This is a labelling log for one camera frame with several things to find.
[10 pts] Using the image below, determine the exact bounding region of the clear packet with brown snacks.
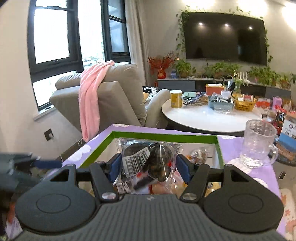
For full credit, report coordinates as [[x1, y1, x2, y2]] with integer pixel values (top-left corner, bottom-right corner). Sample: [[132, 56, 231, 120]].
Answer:
[[187, 148, 208, 164]]

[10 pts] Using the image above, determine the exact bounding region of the clear packet with barcode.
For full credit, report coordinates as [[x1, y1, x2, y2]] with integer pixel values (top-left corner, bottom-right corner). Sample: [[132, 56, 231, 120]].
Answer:
[[114, 138, 183, 194]]

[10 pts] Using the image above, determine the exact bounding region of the green cardboard box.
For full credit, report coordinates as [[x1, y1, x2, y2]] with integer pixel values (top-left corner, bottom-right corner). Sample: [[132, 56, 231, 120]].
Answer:
[[90, 132, 224, 196]]

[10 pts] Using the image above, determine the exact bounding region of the purple floral tablecloth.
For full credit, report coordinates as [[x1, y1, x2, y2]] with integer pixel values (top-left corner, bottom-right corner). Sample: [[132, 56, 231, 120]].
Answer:
[[46, 123, 286, 237]]

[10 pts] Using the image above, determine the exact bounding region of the white round coffee table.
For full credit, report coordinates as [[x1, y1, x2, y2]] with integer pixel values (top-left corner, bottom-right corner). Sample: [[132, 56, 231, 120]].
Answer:
[[162, 100, 262, 133]]

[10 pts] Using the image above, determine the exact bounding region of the clear glass mug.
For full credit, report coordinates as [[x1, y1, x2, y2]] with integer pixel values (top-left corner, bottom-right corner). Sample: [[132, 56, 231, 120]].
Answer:
[[240, 120, 278, 169]]

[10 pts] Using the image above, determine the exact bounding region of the pink towel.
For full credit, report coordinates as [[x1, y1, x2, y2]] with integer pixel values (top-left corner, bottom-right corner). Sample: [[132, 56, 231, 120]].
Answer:
[[78, 60, 115, 142]]

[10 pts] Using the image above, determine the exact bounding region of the grey armchair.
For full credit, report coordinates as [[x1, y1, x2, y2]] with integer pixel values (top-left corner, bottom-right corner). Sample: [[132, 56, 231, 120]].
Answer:
[[50, 64, 170, 132]]

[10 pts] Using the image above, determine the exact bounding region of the yellow canister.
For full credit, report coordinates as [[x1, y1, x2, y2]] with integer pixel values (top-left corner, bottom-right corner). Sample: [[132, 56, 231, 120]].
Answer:
[[170, 90, 183, 108]]

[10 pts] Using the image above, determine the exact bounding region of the blue-grey tray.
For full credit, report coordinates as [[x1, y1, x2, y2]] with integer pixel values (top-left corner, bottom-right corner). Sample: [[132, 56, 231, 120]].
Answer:
[[208, 93, 234, 112]]

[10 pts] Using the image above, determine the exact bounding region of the yellow woven basket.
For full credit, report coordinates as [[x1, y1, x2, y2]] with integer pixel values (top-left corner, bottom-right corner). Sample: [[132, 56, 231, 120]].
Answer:
[[232, 94, 257, 112]]

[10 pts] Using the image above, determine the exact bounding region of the orange tissue box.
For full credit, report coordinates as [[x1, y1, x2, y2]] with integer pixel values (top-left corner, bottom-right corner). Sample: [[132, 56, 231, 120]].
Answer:
[[205, 83, 225, 96]]

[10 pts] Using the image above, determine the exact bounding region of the white blue carton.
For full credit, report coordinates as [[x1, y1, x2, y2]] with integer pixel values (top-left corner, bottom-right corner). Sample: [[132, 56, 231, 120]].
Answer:
[[276, 113, 296, 162]]

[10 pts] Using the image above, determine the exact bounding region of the pink box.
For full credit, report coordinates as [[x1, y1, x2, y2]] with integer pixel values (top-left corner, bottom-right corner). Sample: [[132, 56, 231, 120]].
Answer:
[[273, 96, 282, 108]]

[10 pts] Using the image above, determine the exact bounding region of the red flower arrangement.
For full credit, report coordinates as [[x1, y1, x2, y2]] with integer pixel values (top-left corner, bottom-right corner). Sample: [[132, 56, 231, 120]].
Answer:
[[148, 51, 176, 79]]

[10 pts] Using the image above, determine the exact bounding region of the wall power socket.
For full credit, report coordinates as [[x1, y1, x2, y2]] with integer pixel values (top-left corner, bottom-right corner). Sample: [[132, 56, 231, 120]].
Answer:
[[44, 129, 54, 141]]

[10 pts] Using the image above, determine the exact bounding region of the wall television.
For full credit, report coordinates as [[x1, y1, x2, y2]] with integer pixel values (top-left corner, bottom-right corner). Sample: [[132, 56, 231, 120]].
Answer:
[[182, 12, 267, 65]]

